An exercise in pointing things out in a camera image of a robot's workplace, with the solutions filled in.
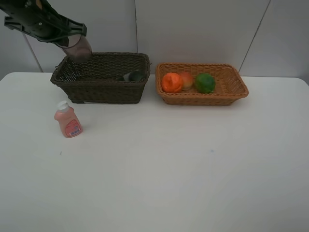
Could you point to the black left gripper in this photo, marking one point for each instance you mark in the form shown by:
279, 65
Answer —
49, 28

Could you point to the translucent purple plastic cup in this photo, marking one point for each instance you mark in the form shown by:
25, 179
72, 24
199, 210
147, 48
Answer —
78, 48

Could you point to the pink bottle white cap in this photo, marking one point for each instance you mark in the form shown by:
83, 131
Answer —
70, 125

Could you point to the orange tangerine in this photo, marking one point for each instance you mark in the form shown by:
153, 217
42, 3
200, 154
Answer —
172, 83

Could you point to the red yellow peach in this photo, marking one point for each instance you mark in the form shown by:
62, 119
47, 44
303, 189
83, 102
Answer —
187, 80

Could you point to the green lime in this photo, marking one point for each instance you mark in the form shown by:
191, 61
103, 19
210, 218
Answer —
205, 83

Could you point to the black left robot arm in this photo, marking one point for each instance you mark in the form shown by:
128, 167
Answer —
38, 6

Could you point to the dark brown wicker basket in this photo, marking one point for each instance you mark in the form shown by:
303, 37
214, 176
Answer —
99, 80

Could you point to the grey green object in basket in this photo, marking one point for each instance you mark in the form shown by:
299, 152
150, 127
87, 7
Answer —
134, 76

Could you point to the light orange wicker basket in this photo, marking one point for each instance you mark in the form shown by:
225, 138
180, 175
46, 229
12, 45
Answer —
229, 85

